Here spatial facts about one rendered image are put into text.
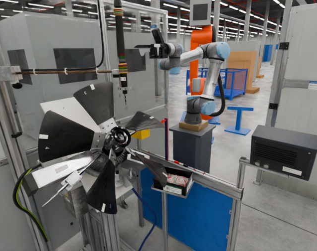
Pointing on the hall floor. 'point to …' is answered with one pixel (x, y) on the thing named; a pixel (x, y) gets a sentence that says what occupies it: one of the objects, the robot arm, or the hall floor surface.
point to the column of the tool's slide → (16, 158)
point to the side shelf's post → (83, 230)
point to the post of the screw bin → (165, 221)
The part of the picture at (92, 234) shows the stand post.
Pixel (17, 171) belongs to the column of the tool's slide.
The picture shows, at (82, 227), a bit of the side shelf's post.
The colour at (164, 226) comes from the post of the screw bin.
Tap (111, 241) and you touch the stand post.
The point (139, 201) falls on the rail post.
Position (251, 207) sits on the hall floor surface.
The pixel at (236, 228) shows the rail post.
